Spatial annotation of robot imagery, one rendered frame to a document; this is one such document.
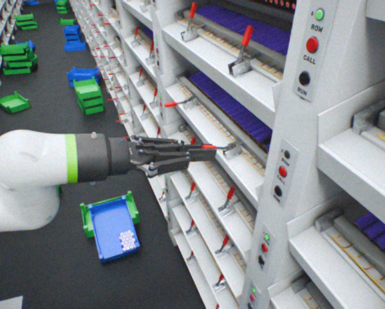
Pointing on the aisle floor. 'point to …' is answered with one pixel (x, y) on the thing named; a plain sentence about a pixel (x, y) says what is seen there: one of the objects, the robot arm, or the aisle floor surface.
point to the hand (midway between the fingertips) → (199, 152)
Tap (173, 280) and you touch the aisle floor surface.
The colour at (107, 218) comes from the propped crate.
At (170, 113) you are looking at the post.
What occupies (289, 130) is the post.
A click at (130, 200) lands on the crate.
